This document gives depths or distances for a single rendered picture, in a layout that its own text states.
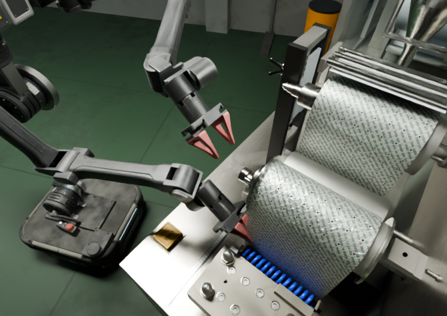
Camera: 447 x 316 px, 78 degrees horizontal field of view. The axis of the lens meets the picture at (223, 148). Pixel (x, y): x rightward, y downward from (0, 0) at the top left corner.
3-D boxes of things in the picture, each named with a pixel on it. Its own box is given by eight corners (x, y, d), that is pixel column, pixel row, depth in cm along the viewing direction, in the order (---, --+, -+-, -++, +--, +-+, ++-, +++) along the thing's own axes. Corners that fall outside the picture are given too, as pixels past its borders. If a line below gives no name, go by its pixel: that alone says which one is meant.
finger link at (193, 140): (204, 166, 66) (180, 135, 64) (223, 149, 70) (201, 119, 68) (218, 161, 60) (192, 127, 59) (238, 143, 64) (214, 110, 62)
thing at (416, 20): (354, 120, 130) (418, -13, 87) (384, 133, 124) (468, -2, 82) (342, 136, 123) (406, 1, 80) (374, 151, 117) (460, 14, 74)
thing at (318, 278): (245, 243, 79) (249, 211, 66) (320, 299, 70) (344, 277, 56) (243, 244, 79) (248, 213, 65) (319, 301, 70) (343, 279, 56)
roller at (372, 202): (291, 169, 84) (298, 142, 75) (375, 217, 74) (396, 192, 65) (270, 195, 78) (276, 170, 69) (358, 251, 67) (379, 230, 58)
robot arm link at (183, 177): (47, 174, 79) (69, 144, 85) (60, 185, 83) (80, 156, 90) (182, 195, 66) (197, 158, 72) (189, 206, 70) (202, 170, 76)
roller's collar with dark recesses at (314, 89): (305, 97, 77) (311, 78, 73) (325, 106, 75) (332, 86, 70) (295, 108, 74) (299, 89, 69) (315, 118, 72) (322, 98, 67)
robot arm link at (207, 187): (197, 187, 70) (210, 173, 73) (186, 194, 75) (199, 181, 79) (215, 207, 70) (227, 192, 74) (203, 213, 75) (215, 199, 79)
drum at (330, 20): (328, 47, 351) (342, 0, 309) (328, 62, 329) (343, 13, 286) (299, 43, 358) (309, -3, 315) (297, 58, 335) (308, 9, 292)
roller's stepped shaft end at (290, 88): (285, 87, 78) (287, 77, 75) (304, 95, 75) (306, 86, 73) (279, 92, 76) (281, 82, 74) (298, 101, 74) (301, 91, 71)
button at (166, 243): (168, 223, 95) (167, 220, 94) (183, 235, 93) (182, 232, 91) (153, 239, 92) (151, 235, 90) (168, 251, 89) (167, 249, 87)
